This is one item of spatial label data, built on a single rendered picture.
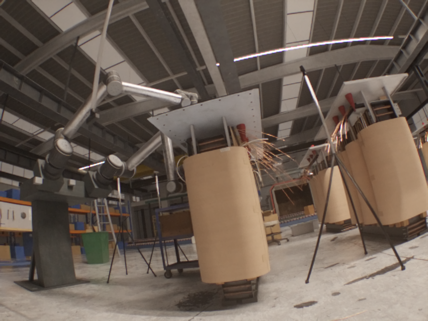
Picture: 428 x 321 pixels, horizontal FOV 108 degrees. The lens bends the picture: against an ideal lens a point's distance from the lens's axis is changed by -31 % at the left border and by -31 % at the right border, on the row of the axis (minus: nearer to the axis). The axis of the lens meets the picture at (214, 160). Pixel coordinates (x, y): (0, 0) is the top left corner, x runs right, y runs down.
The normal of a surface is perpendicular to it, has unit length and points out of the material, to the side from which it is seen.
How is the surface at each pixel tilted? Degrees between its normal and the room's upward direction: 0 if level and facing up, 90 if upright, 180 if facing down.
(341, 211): 90
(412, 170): 90
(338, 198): 90
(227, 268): 90
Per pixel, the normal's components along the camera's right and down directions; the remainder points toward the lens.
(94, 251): 0.08, -0.24
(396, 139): -0.22, -0.25
